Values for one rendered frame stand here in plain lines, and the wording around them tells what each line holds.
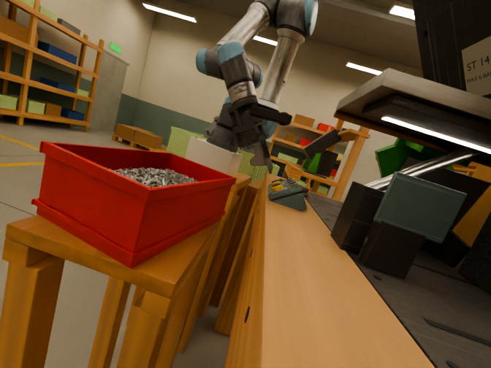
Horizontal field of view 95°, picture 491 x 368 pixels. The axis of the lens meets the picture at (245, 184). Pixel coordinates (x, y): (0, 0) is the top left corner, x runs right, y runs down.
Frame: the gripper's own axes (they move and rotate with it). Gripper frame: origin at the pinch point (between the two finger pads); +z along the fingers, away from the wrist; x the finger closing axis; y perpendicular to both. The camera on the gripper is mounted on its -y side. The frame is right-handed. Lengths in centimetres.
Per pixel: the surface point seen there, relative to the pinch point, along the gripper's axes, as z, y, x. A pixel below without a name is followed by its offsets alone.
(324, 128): -15, -181, -648
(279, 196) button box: 5.6, 0.0, 12.6
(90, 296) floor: 41, 110, -35
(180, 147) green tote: -23, 53, -77
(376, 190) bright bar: 4.8, -14.4, 30.3
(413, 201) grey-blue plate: 6.7, -17.3, 33.6
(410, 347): 13, -7, 49
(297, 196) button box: 6.7, -4.0, 12.6
